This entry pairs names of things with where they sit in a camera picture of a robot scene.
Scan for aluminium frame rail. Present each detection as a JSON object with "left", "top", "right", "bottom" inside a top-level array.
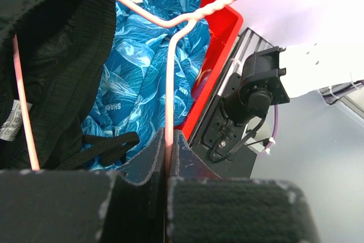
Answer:
[{"left": 318, "top": 80, "right": 363, "bottom": 119}]

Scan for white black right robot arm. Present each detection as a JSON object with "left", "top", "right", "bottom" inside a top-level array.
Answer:
[{"left": 220, "top": 44, "right": 363, "bottom": 125}]

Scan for black shorts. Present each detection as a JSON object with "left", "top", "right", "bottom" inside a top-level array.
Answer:
[{"left": 1, "top": 0, "right": 139, "bottom": 170}]

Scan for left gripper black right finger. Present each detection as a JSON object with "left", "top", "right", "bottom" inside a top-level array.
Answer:
[{"left": 166, "top": 130, "right": 320, "bottom": 242}]

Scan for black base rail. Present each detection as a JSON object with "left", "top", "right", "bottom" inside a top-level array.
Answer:
[{"left": 189, "top": 26, "right": 281, "bottom": 180}]

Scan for red plastic tray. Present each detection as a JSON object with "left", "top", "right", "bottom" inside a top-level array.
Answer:
[{"left": 176, "top": 0, "right": 243, "bottom": 141}]

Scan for blue leaf-print shorts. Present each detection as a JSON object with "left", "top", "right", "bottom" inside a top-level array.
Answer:
[{"left": 81, "top": 0, "right": 210, "bottom": 170}]

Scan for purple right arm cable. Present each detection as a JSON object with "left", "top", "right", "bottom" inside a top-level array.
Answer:
[{"left": 266, "top": 82, "right": 364, "bottom": 155}]

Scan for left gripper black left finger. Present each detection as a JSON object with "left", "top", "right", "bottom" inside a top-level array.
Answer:
[{"left": 1, "top": 130, "right": 165, "bottom": 242}]

